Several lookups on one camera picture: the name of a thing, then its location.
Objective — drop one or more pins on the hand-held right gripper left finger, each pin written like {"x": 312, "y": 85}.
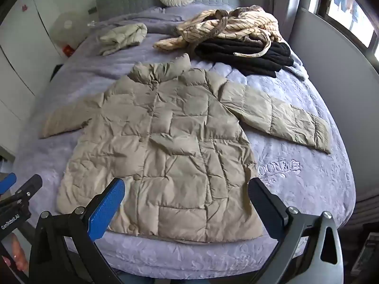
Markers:
{"x": 106, "y": 210}

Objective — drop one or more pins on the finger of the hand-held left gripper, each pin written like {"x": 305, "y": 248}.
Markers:
{"x": 6, "y": 182}
{"x": 28, "y": 187}

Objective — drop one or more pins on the lavender embossed bed blanket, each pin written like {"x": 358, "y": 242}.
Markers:
{"x": 296, "y": 189}

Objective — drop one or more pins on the white wardrobe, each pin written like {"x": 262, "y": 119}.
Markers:
{"x": 20, "y": 50}

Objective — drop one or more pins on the cream striped garment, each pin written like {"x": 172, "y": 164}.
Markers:
{"x": 237, "y": 23}

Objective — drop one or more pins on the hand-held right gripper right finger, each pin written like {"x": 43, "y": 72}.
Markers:
{"x": 266, "y": 202}

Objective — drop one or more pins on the person's left hand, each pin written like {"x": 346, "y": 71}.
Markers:
{"x": 17, "y": 254}

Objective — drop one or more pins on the window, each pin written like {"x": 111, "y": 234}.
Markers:
{"x": 349, "y": 9}

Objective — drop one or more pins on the beige quilted comforter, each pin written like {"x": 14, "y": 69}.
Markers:
{"x": 177, "y": 142}

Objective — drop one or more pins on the black knitted sweater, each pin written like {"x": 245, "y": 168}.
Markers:
{"x": 251, "y": 56}

